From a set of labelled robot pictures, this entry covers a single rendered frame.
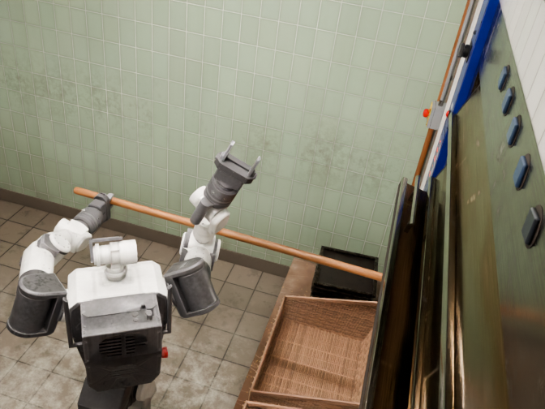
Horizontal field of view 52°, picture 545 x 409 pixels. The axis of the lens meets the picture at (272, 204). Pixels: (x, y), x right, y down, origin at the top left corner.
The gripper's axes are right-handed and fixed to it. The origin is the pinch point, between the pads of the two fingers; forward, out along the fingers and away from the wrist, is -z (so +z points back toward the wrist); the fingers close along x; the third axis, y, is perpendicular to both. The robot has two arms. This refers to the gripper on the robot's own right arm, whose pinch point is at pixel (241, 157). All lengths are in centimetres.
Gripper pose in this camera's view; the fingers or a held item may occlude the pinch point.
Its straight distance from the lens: 155.5
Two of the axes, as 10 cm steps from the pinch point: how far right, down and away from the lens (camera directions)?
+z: -4.4, 6.0, 6.7
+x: -8.6, -5.0, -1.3
